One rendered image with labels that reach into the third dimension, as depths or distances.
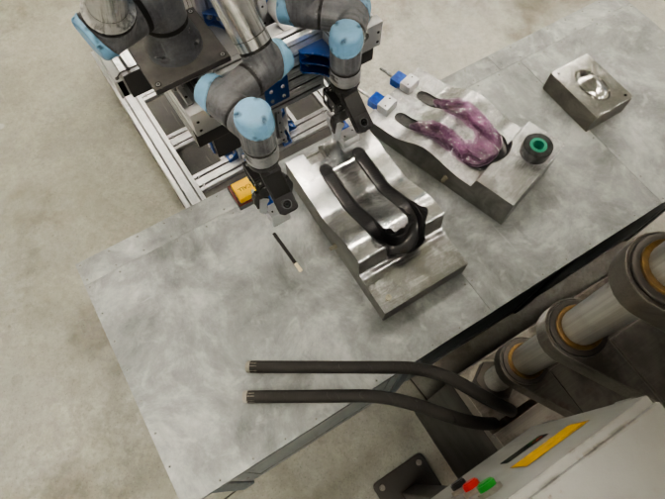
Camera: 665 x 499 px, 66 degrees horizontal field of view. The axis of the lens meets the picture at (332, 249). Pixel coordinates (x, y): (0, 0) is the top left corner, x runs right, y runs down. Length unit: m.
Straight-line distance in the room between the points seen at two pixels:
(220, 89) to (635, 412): 0.88
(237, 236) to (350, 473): 1.05
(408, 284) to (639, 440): 0.75
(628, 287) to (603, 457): 0.20
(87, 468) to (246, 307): 1.12
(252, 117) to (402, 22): 2.20
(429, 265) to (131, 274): 0.80
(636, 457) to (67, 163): 2.58
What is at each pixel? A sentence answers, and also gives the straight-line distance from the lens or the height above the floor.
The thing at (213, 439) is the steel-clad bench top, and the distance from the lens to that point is 1.33.
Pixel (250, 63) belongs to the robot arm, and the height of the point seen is 1.29.
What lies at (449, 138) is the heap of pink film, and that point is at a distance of 1.50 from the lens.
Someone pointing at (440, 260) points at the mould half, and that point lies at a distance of 1.37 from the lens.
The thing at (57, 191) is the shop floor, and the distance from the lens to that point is 2.76.
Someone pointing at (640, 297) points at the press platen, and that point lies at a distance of 0.69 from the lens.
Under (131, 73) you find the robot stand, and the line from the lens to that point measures 1.66.
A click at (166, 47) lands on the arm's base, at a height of 1.10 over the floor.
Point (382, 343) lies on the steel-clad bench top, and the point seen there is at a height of 0.80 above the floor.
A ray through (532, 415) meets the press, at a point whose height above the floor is 0.79.
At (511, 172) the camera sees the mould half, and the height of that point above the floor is 0.91.
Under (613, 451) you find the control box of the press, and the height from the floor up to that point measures 1.47.
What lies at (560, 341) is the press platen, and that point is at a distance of 0.90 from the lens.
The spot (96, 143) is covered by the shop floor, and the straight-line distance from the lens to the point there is 2.83.
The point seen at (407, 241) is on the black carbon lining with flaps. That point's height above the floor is 0.87.
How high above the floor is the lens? 2.10
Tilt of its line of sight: 66 degrees down
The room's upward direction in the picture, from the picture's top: straight up
